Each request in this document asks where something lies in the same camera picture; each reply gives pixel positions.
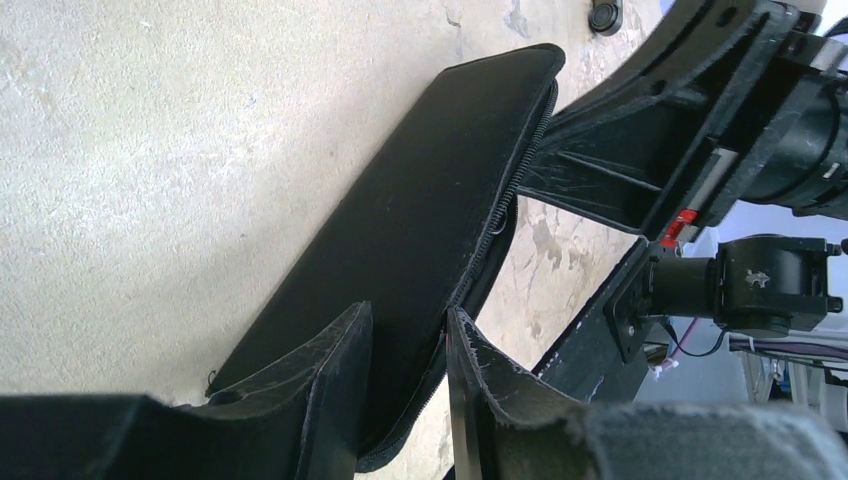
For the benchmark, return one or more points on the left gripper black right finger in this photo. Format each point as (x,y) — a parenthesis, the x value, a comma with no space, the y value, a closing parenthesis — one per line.
(509,424)

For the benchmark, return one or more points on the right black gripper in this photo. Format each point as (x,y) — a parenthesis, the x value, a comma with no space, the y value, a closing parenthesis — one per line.
(746,87)

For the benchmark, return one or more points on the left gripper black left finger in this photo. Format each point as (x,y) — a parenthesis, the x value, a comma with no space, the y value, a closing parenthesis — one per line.
(297,418)

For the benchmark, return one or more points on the black zip tool case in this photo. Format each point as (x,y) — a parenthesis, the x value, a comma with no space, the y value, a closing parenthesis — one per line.
(425,227)

